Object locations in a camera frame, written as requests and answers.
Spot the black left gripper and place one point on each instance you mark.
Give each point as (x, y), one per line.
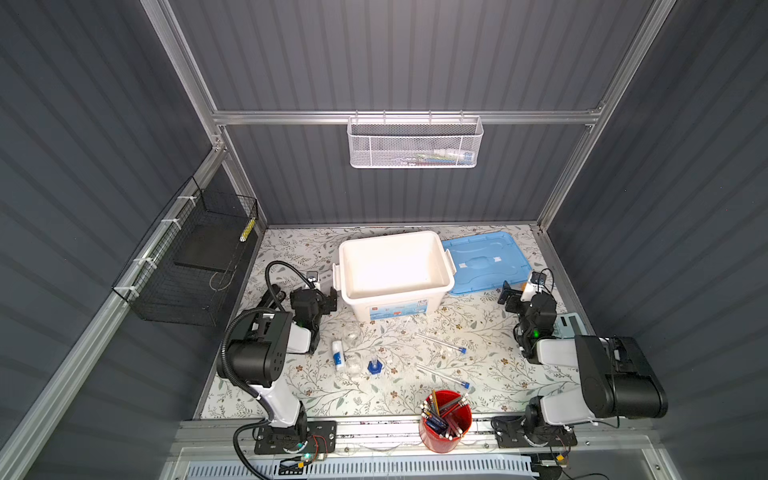
(325, 300)

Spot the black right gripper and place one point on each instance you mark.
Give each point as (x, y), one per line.
(512, 300)

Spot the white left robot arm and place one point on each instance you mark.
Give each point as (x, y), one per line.
(256, 344)

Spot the teal calculator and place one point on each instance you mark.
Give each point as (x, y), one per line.
(569, 325)

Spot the white blue small bottle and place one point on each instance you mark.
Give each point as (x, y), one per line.
(338, 355)

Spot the clear glass flask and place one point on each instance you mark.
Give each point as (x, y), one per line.
(352, 336)

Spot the blue plastic bin lid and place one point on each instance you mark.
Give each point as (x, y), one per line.
(484, 262)

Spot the white plastic storage bin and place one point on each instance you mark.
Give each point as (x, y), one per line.
(394, 276)

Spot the blue bottle cap piece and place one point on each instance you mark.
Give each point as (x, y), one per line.
(375, 366)

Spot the yellow item in basket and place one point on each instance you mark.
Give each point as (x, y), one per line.
(247, 230)

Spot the red pencil cup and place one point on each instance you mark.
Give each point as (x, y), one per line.
(446, 417)

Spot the black wire side basket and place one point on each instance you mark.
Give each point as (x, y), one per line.
(194, 261)

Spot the white wire wall basket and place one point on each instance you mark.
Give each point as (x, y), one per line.
(414, 142)

